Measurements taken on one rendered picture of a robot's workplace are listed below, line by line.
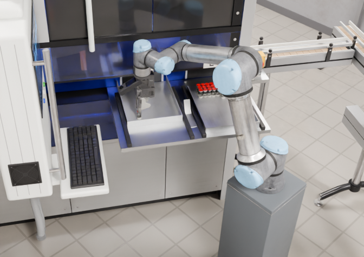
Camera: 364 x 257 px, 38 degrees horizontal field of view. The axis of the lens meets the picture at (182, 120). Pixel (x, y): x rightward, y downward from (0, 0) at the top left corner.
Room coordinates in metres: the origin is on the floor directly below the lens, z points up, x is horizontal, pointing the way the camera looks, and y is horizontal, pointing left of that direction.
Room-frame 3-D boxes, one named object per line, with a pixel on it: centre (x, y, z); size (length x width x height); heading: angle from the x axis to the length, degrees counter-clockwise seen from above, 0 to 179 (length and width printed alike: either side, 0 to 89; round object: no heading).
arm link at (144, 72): (1.94, 0.19, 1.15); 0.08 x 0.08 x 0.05
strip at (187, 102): (1.96, -0.04, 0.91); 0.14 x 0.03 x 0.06; 16
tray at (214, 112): (2.05, -0.19, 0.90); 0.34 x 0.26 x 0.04; 15
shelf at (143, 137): (2.04, -0.01, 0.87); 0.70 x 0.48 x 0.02; 106
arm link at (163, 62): (1.89, 0.10, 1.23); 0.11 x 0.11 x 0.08; 52
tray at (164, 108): (2.06, 0.17, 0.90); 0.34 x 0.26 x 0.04; 16
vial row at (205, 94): (2.15, -0.16, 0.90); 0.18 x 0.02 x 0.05; 105
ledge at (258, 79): (2.38, -0.37, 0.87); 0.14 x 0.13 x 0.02; 16
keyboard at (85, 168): (1.74, 0.43, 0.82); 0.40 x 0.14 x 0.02; 14
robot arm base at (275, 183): (1.65, -0.39, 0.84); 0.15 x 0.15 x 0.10
